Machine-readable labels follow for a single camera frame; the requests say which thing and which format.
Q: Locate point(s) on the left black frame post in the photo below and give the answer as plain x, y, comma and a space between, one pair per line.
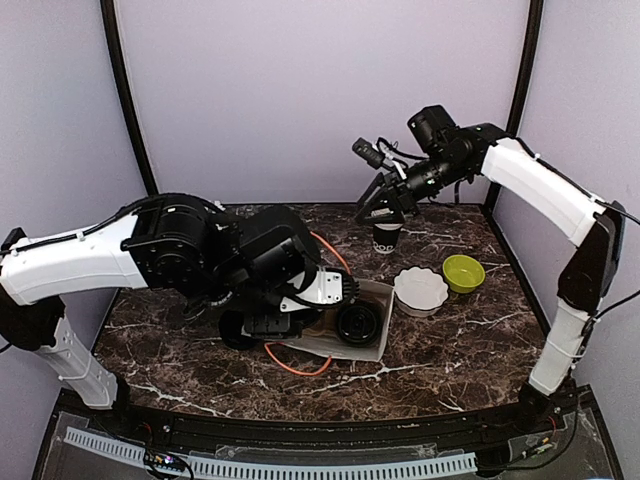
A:
121, 80

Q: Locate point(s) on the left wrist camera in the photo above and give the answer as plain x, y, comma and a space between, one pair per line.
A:
329, 289

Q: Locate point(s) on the black frame post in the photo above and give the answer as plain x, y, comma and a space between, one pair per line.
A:
121, 80
530, 42

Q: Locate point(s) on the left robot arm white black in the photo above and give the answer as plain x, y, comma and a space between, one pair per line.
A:
170, 241

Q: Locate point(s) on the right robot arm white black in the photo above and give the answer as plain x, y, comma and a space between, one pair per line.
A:
593, 226

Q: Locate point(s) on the green bowl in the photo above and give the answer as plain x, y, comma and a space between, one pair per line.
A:
463, 273

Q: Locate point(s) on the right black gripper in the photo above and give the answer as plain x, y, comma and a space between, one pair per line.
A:
375, 203

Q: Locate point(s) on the stack of black cup lids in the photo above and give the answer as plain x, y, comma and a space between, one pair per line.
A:
230, 325

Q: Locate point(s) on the stack of paper coffee cups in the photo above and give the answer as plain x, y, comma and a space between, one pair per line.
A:
385, 237

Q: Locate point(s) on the white scalloped dish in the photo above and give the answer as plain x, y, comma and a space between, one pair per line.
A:
420, 292

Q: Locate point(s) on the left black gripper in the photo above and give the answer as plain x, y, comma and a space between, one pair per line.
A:
272, 328

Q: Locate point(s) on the right black frame post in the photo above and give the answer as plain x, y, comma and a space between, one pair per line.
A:
530, 42

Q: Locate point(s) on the white paper gift bag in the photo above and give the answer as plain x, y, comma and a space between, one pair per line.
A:
322, 340

